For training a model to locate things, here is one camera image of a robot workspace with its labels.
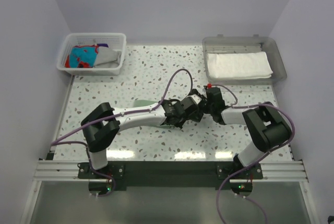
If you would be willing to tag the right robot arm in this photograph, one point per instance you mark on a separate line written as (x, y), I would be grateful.
(267, 127)

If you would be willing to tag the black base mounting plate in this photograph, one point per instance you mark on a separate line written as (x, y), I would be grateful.
(155, 174)

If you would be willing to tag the mint green towel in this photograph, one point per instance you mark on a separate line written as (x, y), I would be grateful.
(144, 103)

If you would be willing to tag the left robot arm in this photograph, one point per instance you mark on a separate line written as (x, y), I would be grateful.
(102, 125)

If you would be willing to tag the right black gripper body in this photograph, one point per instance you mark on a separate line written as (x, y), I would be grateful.
(208, 108)

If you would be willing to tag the colourful striped towel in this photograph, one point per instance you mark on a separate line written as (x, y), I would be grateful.
(82, 56)

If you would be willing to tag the aluminium frame rail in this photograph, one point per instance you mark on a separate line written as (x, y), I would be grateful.
(277, 167)

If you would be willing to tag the clear grey plastic bin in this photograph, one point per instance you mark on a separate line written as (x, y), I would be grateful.
(254, 44)

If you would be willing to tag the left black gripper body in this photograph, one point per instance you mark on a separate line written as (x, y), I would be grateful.
(182, 120)

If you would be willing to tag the white plastic basket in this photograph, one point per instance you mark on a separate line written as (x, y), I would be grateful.
(115, 41)

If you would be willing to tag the white towel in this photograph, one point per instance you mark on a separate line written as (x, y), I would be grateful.
(238, 66)

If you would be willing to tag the grey towel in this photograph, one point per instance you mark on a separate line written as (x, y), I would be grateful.
(107, 58)

